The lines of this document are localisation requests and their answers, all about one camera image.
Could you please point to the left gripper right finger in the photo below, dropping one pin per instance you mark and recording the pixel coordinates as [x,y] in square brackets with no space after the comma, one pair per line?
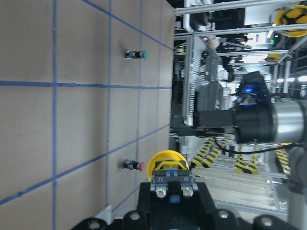
[204,207]

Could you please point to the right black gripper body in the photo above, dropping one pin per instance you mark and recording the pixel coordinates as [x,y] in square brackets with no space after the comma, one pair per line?
[249,120]

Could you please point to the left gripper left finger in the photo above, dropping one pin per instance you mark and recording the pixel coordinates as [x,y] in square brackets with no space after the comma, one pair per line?
[144,203]

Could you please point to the yellow push button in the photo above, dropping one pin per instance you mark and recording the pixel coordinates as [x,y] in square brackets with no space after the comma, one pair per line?
[170,176]

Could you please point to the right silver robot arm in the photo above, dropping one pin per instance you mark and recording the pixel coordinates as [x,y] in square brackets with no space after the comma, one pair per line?
[290,125]

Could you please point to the red push button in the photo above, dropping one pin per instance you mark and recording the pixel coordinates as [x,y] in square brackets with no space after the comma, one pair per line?
[134,165]

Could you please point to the green push button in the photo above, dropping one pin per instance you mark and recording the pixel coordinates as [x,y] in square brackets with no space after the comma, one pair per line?
[132,54]

